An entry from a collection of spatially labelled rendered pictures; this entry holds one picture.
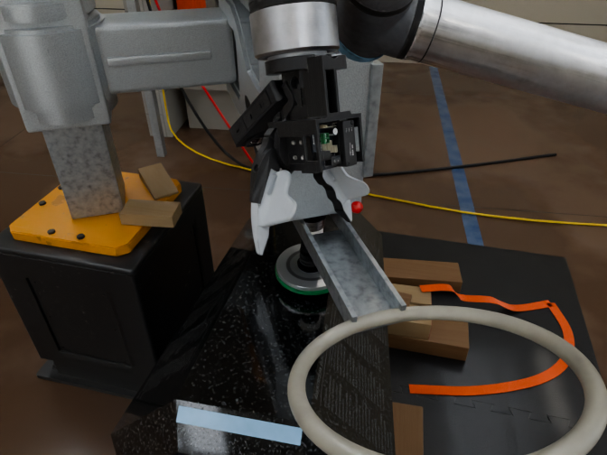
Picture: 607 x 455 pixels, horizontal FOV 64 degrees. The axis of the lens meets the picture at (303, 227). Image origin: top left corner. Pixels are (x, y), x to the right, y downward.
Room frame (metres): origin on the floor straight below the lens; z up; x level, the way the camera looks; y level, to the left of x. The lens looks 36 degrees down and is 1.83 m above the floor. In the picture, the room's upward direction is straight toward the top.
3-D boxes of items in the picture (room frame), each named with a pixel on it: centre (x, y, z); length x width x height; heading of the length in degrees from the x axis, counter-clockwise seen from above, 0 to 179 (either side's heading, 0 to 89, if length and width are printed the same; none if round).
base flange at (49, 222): (1.59, 0.80, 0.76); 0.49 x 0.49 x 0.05; 76
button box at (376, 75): (1.10, -0.15, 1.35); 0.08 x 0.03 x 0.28; 17
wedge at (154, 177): (1.72, 0.60, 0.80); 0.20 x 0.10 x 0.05; 32
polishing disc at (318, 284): (1.13, -0.02, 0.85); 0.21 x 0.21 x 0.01
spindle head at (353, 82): (1.21, 0.00, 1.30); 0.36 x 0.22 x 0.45; 17
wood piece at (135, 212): (1.49, 0.57, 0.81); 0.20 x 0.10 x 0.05; 84
